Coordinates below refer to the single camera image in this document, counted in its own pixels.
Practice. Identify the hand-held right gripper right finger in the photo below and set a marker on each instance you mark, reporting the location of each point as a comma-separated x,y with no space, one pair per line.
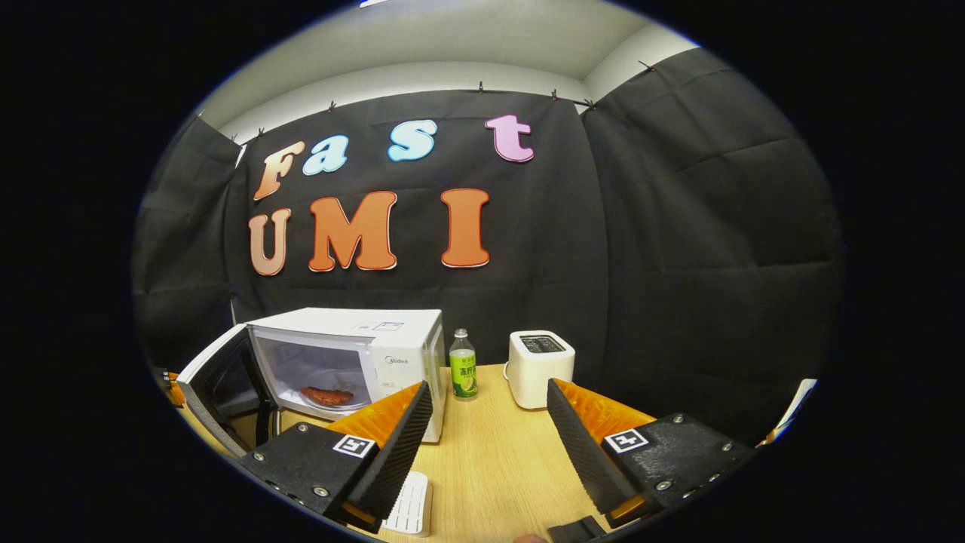
584,445

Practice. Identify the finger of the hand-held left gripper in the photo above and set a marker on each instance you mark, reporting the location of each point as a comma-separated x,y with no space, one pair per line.
175,392

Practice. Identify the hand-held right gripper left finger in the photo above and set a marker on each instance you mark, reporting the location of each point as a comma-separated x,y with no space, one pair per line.
392,452

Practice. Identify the reddish brown meat piece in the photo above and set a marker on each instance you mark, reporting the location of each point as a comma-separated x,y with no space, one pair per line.
328,396

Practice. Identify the white microwave oven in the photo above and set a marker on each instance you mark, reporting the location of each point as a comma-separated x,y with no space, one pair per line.
407,339

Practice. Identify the glass microwave turntable plate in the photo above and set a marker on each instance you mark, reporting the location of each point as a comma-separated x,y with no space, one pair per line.
339,379

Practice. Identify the white plastic tray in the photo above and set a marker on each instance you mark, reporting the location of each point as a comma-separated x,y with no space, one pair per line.
411,505

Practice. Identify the black flat block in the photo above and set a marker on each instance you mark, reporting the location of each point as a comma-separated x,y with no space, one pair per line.
577,529

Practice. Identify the white toaster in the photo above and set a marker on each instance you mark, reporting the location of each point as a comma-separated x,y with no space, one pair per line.
531,377

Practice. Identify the green label drink bottle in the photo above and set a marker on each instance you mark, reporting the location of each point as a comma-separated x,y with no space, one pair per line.
463,373

